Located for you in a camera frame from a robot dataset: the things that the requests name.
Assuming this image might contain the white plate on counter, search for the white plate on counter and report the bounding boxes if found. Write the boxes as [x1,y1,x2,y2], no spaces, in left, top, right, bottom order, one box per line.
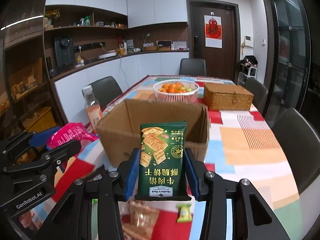
[98,52,117,60]

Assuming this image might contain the black glass cabinet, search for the black glass cabinet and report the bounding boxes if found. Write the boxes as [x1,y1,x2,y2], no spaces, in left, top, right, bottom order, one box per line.
[265,0,311,126]

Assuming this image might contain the black coffee machine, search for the black coffee machine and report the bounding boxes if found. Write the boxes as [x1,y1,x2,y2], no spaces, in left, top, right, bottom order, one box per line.
[54,36,75,68]

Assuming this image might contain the dark brown door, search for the dark brown door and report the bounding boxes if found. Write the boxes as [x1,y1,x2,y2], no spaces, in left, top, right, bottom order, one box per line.
[187,0,240,81]

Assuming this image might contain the woven wicker box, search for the woven wicker box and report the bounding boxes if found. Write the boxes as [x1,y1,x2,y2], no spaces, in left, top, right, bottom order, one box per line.
[203,83,253,111]

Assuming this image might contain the red white door poster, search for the red white door poster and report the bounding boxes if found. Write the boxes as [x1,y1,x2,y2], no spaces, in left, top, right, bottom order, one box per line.
[204,15,222,49]

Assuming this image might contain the pink snack bag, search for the pink snack bag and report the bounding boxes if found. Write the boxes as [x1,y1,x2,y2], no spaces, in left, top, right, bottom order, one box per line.
[47,123,99,150]

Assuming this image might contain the dark chair right far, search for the dark chair right far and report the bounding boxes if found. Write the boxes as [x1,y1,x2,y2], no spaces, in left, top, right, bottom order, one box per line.
[244,78,268,114]

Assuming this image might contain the golden snack packet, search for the golden snack packet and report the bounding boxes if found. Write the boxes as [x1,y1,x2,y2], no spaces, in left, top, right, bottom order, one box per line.
[122,200,160,239]

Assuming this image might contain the pink drink bottle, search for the pink drink bottle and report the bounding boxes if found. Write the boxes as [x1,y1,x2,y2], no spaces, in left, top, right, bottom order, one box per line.
[82,85,103,132]

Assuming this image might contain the small green candy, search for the small green candy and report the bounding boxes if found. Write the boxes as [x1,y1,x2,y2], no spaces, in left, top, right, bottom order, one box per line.
[176,204,192,223]

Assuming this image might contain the oranges in basket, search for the oranges in basket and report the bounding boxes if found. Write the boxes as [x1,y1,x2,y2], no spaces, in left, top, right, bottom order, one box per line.
[158,82,193,93]

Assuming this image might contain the dark chair left side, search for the dark chair left side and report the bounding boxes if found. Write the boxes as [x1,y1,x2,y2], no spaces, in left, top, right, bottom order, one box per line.
[89,76,123,107]

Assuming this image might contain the dark chair far end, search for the dark chair far end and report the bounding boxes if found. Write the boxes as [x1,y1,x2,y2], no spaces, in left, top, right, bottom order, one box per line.
[179,59,207,76]

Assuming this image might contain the green cracker packet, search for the green cracker packet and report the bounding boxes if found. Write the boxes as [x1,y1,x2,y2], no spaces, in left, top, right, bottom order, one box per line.
[138,121,187,200]

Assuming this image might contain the white fruit basket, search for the white fruit basket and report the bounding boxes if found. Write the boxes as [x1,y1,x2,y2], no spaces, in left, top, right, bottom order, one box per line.
[153,79,200,103]

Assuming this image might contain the brown cardboard box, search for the brown cardboard box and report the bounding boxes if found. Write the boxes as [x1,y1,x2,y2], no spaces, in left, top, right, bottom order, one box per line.
[96,99,210,167]

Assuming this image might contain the dark chair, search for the dark chair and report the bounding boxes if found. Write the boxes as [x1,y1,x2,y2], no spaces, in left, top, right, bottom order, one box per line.
[244,78,268,114]
[272,108,319,193]
[89,76,123,107]

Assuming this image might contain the dark chair right near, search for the dark chair right near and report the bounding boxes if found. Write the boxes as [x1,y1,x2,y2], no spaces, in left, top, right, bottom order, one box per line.
[272,108,319,193]

